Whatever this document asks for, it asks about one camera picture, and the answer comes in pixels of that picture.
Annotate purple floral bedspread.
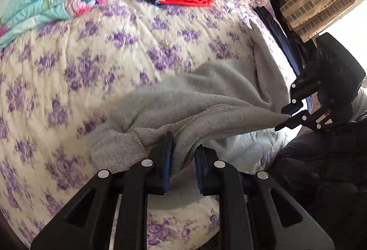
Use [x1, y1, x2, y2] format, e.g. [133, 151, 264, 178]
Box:
[0, 0, 299, 249]

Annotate dark navy garment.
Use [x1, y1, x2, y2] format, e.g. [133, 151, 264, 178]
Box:
[254, 6, 303, 77]

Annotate grey sweatpants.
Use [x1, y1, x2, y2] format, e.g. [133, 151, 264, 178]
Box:
[88, 20, 293, 207]

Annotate brick pattern curtain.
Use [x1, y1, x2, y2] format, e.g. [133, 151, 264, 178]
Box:
[281, 0, 363, 42]

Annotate folded red garment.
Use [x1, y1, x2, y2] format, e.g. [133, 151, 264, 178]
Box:
[152, 0, 216, 7]

